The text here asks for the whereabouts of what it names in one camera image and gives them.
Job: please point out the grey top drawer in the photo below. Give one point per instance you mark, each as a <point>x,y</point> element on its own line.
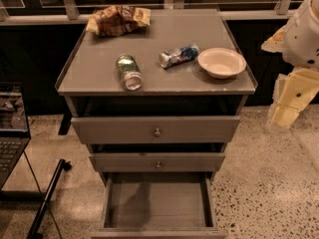
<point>134,130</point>

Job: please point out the black laptop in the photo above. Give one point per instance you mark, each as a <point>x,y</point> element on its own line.
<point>14,128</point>

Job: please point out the green soda can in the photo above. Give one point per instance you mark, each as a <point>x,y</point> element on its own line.
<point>130,74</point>

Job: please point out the black stand bar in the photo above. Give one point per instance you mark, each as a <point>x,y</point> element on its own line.
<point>46,198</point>

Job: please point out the white bowl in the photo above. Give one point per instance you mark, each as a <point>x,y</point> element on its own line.
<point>221,63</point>

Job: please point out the grey open bottom drawer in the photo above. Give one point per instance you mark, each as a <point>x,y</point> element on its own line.
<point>154,205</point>

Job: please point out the crumpled chip bag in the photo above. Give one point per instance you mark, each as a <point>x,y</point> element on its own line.
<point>116,21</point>

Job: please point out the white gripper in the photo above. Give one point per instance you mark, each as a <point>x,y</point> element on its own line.
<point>301,39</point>

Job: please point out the grey middle drawer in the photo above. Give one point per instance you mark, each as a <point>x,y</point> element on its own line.
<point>157,161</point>

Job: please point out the blue silver redbull can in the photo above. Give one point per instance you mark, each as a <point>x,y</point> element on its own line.
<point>170,58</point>

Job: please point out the metal window railing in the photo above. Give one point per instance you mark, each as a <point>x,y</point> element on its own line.
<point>69,4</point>

